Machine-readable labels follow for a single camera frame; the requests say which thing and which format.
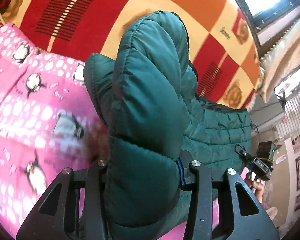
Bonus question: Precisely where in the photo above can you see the dark green puffer jacket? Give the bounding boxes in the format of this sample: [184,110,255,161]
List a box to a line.
[78,10,253,240]

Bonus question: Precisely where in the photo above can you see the person's right hand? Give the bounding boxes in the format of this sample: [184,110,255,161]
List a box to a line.
[244,172,278,221]

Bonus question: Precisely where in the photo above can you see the pink penguin blanket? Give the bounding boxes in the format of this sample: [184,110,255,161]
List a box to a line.
[0,22,251,240]

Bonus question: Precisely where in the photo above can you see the beige fringed curtain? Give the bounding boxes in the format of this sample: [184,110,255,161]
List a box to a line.
[257,18,300,103]

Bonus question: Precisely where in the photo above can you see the red orange rose blanket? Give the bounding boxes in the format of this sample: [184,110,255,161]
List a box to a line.
[0,0,261,109]

